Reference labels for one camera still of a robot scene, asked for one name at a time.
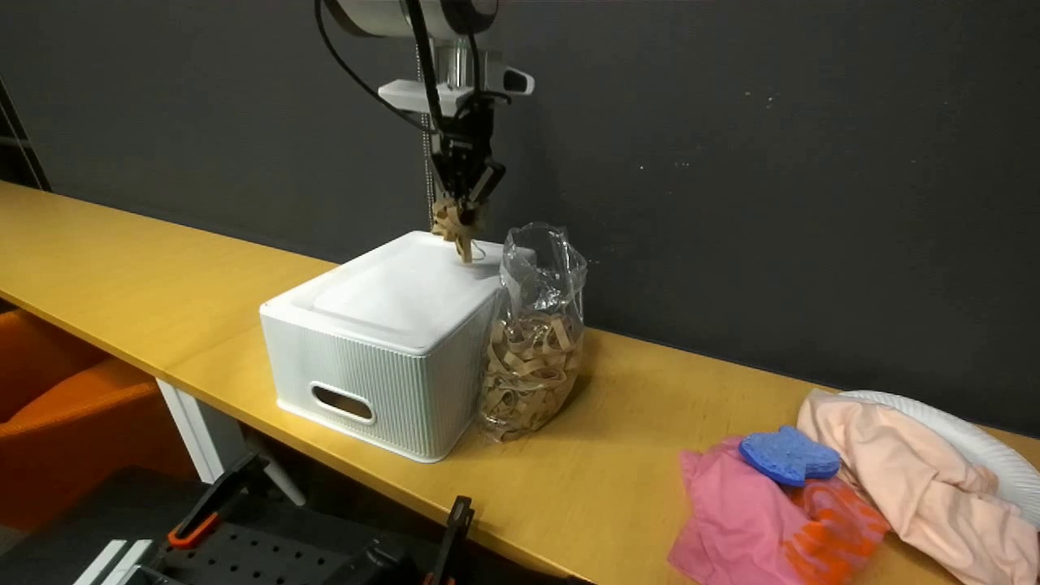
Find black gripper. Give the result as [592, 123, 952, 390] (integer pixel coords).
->
[428, 94, 511, 222]

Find bunch of tan rubber bands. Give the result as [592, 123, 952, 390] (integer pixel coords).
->
[426, 193, 483, 267]

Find white plastic storage container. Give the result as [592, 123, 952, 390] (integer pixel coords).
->
[258, 228, 514, 463]

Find clear bag of snacks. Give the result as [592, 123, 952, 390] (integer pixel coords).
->
[476, 222, 592, 445]

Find black clamp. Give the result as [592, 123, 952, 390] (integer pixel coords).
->
[428, 494, 483, 585]

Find white table leg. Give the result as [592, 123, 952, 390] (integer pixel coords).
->
[154, 376, 236, 487]

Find blue cloth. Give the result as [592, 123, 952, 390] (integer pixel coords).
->
[737, 422, 845, 492]

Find pink cloth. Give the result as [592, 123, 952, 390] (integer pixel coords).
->
[667, 435, 821, 585]

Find black perforated board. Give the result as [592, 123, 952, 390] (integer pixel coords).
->
[0, 463, 439, 585]

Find dark slanted metal rod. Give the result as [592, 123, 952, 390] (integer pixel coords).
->
[0, 81, 51, 195]

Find orange chair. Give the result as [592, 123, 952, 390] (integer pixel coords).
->
[0, 305, 201, 537]

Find orange mesh bag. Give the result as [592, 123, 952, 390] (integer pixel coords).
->
[785, 473, 893, 585]

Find white strips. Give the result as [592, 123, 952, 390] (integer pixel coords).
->
[71, 537, 159, 585]

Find peach cloth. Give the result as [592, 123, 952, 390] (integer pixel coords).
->
[798, 388, 1040, 585]

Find grey wall joint strip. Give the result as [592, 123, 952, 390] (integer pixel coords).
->
[421, 133, 448, 237]

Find clamp with orange handle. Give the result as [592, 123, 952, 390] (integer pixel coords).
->
[163, 448, 276, 554]

